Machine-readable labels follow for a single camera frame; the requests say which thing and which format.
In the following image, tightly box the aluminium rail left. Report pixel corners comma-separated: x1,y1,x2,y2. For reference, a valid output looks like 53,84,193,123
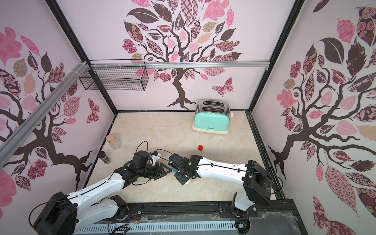
1,61,88,167

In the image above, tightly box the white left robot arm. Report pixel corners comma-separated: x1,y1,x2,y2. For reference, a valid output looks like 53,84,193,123
30,162,172,235

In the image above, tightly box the black camera cable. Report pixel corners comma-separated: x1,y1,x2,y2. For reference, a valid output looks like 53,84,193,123
155,149,174,161

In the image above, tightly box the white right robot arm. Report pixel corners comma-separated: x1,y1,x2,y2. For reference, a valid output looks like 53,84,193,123
168,154,273,212

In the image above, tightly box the black enclosure corner post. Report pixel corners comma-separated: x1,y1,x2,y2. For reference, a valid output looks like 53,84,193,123
248,0,306,114

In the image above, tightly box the white slotted cable duct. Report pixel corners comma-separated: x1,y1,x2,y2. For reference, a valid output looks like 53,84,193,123
75,221,238,235

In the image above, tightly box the black wire basket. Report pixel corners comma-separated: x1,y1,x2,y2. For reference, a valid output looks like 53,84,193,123
79,59,149,91

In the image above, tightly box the aluminium rail back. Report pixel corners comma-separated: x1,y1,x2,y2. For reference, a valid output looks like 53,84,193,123
146,61,270,69

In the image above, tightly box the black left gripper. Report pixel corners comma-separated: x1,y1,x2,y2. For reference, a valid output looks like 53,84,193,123
139,163,173,181

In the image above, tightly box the dark spice bottle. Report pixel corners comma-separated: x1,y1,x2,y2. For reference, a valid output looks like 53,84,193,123
98,151,111,164

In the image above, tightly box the pink lidded glass jar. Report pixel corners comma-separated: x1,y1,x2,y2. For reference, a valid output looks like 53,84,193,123
106,134,121,150

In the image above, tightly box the aluminium rail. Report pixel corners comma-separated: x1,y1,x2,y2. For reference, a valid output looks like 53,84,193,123
1,61,88,167
146,61,270,69

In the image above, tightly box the mint green Belinee toaster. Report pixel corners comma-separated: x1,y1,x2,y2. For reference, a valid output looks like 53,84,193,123
192,99,230,135

